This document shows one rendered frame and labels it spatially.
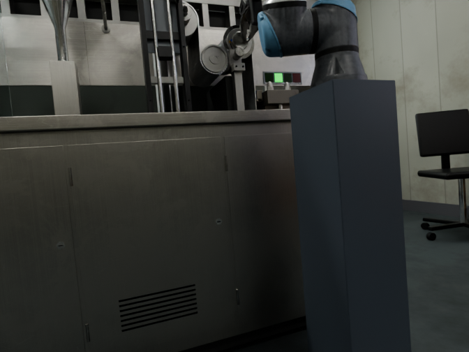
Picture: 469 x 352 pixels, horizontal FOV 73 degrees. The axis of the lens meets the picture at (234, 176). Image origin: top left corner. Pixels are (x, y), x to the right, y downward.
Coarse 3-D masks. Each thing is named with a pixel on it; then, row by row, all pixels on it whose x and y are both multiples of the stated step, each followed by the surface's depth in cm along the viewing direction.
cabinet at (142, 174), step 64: (128, 128) 100; (192, 128) 107; (256, 128) 114; (0, 192) 88; (64, 192) 94; (128, 192) 100; (192, 192) 107; (256, 192) 115; (0, 256) 88; (64, 256) 94; (128, 256) 100; (192, 256) 107; (256, 256) 115; (0, 320) 89; (64, 320) 94; (128, 320) 100; (192, 320) 107; (256, 320) 116
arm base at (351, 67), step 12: (336, 48) 81; (348, 48) 81; (324, 60) 83; (336, 60) 81; (348, 60) 81; (360, 60) 84; (324, 72) 82; (336, 72) 82; (348, 72) 80; (360, 72) 81; (312, 84) 86
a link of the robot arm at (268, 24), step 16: (272, 0) 80; (288, 0) 78; (304, 0) 80; (272, 16) 81; (288, 16) 80; (304, 16) 81; (272, 32) 81; (288, 32) 81; (304, 32) 81; (272, 48) 84; (288, 48) 84; (304, 48) 84
